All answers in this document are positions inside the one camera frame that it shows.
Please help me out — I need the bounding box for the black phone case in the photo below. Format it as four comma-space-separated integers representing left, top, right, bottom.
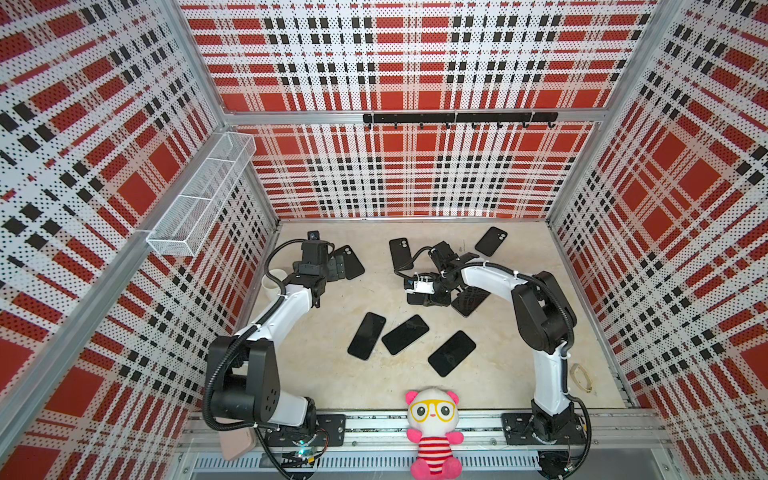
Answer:
406, 293, 437, 307
388, 237, 414, 271
333, 245, 365, 280
475, 226, 508, 257

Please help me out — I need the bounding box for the black phone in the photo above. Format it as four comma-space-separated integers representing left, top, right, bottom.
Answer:
347, 312, 386, 361
428, 330, 476, 378
382, 315, 430, 355

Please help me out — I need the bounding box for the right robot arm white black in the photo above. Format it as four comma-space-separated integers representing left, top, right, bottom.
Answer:
394, 242, 577, 442

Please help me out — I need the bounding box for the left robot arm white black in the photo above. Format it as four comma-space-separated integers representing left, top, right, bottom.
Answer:
201, 238, 345, 437

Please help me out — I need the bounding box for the pink phone case at edge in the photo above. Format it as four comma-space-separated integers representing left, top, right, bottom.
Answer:
218, 427, 257, 461

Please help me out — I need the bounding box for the white mug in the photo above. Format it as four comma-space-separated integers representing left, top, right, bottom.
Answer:
261, 269, 287, 299

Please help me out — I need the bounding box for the pink panda plush toy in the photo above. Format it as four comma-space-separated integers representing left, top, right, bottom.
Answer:
405, 388, 464, 480

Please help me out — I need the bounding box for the white wire mesh basket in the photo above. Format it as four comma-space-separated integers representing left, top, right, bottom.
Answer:
147, 132, 255, 257

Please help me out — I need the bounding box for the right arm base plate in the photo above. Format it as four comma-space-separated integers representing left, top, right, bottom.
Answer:
501, 411, 586, 448

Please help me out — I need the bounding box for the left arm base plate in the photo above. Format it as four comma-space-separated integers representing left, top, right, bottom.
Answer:
265, 414, 347, 447

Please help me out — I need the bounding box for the black wall hook rail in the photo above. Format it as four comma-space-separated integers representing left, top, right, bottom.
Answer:
362, 111, 559, 126

